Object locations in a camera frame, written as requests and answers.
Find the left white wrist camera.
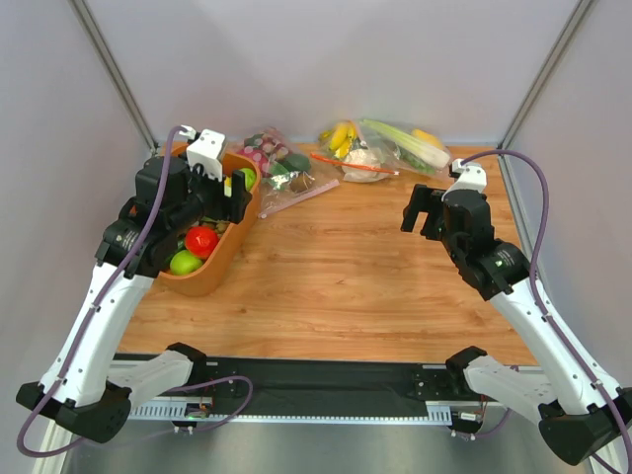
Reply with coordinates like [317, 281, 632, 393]
[184, 127, 226, 181]

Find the fake green apple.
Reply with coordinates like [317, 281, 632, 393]
[169, 250, 203, 277]

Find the zip bag with bananas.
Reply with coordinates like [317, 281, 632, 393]
[310, 119, 400, 183]

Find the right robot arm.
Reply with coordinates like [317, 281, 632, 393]
[401, 185, 631, 465]

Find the fake green celery stalk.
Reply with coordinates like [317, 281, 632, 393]
[360, 118, 450, 170]

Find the fake yellow lemon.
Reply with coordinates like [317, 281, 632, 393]
[411, 128, 444, 149]

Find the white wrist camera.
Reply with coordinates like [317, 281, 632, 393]
[184, 127, 226, 181]
[446, 159, 487, 194]

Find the fake red tomato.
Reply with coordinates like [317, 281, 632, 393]
[184, 226, 219, 260]

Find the fake lime green fruit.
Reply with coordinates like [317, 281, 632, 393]
[240, 168, 257, 192]

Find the fake white cauliflower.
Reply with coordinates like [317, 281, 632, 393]
[342, 149, 387, 183]

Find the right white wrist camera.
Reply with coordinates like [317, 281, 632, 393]
[446, 159, 487, 194]

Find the fake yellow banana bunch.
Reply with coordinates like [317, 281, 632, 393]
[319, 120, 357, 160]

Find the clear zip bag pink slider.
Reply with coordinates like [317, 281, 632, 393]
[359, 118, 451, 176]

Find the fake green avocado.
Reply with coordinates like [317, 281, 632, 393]
[279, 153, 311, 172]

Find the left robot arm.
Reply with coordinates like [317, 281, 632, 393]
[16, 157, 252, 443]

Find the zip bag with dotted fruit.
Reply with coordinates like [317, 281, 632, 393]
[234, 127, 341, 219]

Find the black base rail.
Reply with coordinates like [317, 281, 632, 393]
[113, 353, 505, 419]

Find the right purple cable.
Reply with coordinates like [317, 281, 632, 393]
[461, 149, 632, 474]

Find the fake pink dragon fruit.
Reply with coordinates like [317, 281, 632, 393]
[239, 133, 289, 176]

